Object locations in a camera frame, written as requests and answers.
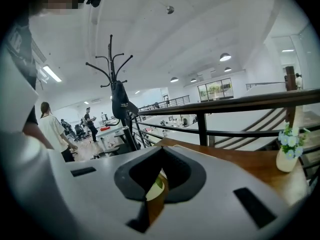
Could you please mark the grey dome ceiling fixture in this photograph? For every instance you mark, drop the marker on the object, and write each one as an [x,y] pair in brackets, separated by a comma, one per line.
[170,9]

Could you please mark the white pot with flowers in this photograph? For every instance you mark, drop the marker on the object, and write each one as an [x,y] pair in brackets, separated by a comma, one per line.
[286,162]

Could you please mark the red flat object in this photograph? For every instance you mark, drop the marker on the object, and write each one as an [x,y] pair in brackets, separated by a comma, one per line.
[105,128]

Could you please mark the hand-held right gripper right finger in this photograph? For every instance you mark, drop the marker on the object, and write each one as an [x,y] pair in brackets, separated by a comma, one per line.
[192,181]

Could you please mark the black coat rack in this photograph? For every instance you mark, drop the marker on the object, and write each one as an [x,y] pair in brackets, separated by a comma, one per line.
[128,134]

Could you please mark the black hanging bag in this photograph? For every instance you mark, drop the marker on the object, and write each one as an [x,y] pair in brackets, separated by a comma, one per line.
[120,101]

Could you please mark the black office chair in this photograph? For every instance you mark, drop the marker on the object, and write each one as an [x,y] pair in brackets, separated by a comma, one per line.
[79,131]

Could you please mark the black metal balcony railing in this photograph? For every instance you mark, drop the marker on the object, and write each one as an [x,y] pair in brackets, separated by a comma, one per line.
[178,99]

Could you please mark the person's left forearm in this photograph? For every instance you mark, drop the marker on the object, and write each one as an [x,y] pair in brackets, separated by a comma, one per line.
[37,134]

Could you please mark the black pendant lamp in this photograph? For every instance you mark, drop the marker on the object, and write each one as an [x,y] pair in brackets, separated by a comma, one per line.
[193,80]
[174,80]
[225,57]
[227,69]

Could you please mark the white ceiling air conditioner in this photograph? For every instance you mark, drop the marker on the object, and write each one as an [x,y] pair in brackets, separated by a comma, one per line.
[38,51]

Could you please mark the brown wooden post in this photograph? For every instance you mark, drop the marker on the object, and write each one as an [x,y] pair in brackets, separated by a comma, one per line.
[290,84]

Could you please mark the person's black shirt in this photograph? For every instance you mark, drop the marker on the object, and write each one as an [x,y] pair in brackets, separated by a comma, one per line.
[22,54]

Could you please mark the black-framed window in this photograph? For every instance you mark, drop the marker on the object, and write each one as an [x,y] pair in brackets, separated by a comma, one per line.
[215,90]

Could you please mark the white desk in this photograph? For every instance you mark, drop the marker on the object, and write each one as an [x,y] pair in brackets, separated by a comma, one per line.
[115,132]

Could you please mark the fluorescent tube light with bracket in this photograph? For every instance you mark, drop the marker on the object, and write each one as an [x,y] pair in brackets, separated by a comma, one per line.
[52,73]

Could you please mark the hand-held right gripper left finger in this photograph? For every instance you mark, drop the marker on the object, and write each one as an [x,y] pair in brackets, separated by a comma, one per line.
[125,181]

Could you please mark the black railing with wooden handrail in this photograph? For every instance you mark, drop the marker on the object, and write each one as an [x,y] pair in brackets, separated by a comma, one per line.
[250,100]

